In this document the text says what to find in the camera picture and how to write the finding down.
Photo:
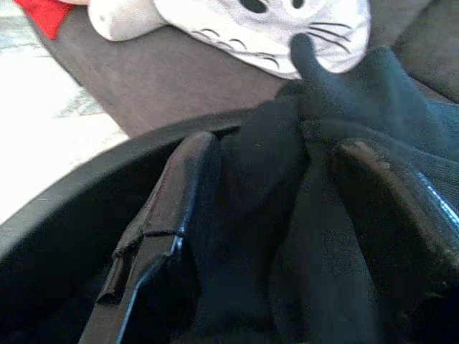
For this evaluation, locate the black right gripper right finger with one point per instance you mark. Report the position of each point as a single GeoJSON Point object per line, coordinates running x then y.
{"type": "Point", "coordinates": [401, 251]}

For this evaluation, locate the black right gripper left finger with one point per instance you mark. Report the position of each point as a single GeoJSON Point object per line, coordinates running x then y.
{"type": "Point", "coordinates": [157, 251]}

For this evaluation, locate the black T-shirt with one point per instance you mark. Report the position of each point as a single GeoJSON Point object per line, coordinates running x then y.
{"type": "Point", "coordinates": [258, 215]}

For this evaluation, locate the black round basket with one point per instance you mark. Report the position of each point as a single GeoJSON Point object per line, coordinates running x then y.
{"type": "Point", "coordinates": [54, 251]}

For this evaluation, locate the dark brown sofa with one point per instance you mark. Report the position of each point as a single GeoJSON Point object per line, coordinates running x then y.
{"type": "Point", "coordinates": [161, 79]}

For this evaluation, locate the white cat plush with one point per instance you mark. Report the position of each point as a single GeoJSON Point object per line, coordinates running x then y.
{"type": "Point", "coordinates": [215, 21]}

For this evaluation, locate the red cushion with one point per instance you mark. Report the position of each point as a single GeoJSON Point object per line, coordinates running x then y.
{"type": "Point", "coordinates": [46, 14]}

